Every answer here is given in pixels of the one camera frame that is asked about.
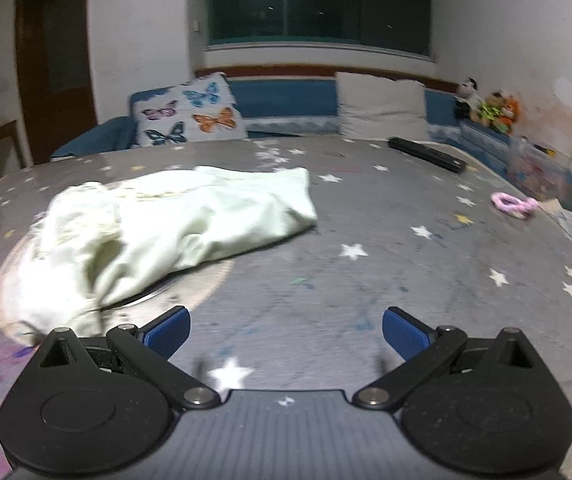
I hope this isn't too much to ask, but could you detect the light green shirt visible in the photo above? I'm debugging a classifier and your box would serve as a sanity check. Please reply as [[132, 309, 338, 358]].
[[13, 166, 318, 348]]

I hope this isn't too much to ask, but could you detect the panda plush toy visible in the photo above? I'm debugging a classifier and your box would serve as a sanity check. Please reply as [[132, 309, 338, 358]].
[[455, 77, 489, 122]]

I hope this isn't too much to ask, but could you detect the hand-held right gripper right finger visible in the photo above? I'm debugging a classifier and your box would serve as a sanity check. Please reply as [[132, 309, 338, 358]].
[[352, 307, 547, 409]]

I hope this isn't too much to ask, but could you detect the pink hair tie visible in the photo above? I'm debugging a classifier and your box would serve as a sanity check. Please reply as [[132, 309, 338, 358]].
[[491, 191, 538, 221]]

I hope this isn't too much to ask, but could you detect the yellow green plush toy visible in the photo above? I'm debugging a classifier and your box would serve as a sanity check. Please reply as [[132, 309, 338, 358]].
[[481, 91, 509, 128]]

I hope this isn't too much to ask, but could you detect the plain grey pillow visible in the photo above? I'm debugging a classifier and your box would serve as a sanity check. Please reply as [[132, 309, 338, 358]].
[[336, 71, 429, 142]]

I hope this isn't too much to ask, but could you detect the brown wooden door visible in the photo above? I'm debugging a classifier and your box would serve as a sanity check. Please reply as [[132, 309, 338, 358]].
[[14, 0, 98, 166]]

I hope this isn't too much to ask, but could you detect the orange plush toy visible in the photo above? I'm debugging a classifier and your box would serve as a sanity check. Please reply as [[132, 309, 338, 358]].
[[498, 95, 522, 135]]

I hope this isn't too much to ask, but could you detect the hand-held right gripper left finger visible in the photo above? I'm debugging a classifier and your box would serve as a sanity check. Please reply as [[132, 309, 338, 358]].
[[31, 306, 222, 411]]

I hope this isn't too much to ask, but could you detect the black remote control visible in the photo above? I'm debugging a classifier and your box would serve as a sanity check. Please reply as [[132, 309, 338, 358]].
[[387, 136, 467, 175]]

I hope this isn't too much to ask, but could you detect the butterfly print pillow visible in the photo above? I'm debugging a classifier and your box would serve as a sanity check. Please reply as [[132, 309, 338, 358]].
[[133, 72, 248, 147]]

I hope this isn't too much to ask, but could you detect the clear plastic toy box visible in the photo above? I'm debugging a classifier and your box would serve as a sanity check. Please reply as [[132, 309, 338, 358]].
[[508, 137, 572, 208]]

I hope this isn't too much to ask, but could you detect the blue sofa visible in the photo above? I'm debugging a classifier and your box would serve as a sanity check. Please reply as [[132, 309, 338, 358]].
[[48, 72, 572, 271]]

